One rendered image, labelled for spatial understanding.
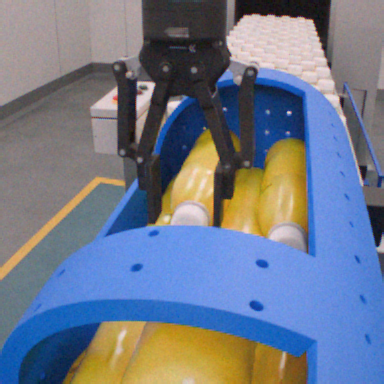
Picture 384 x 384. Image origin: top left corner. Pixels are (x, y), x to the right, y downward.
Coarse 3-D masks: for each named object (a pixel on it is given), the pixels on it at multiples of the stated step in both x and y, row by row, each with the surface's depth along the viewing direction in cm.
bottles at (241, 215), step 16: (176, 176) 65; (240, 176) 60; (256, 176) 60; (240, 192) 56; (256, 192) 56; (240, 208) 53; (256, 208) 53; (160, 224) 52; (224, 224) 51; (240, 224) 50; (256, 224) 50
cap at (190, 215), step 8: (184, 208) 47; (192, 208) 47; (176, 216) 47; (184, 216) 46; (192, 216) 46; (200, 216) 46; (176, 224) 47; (184, 224) 47; (192, 224) 47; (200, 224) 46
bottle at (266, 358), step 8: (264, 344) 28; (256, 352) 28; (264, 352) 28; (272, 352) 27; (280, 352) 27; (256, 360) 27; (264, 360) 27; (272, 360) 27; (280, 360) 27; (288, 360) 27; (296, 360) 27; (304, 360) 27; (256, 368) 27; (264, 368) 26; (272, 368) 26; (280, 368) 26; (288, 368) 26; (296, 368) 26; (304, 368) 26; (256, 376) 26; (264, 376) 26; (272, 376) 26; (280, 376) 26; (288, 376) 26; (296, 376) 26; (304, 376) 26
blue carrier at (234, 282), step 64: (192, 128) 66; (256, 128) 64; (320, 128) 45; (128, 192) 53; (320, 192) 33; (128, 256) 24; (192, 256) 23; (256, 256) 24; (320, 256) 25; (64, 320) 23; (128, 320) 22; (192, 320) 21; (256, 320) 20; (320, 320) 21
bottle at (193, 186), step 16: (208, 128) 64; (208, 144) 58; (192, 160) 54; (208, 160) 53; (192, 176) 50; (208, 176) 50; (176, 192) 50; (192, 192) 49; (208, 192) 49; (176, 208) 49; (208, 208) 49; (224, 208) 51; (208, 224) 49
